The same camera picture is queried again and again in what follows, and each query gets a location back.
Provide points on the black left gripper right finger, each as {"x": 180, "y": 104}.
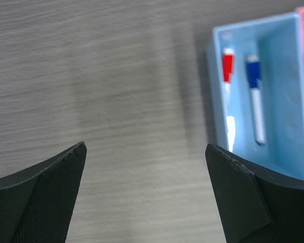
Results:
{"x": 255, "y": 204}

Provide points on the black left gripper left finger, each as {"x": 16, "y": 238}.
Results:
{"x": 37, "y": 203}

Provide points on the blue whiteboard marker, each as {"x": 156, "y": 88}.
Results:
{"x": 254, "y": 76}

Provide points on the red whiteboard marker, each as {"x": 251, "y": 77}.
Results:
{"x": 228, "y": 57}

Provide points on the light blue drawer box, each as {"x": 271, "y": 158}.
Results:
{"x": 277, "y": 42}

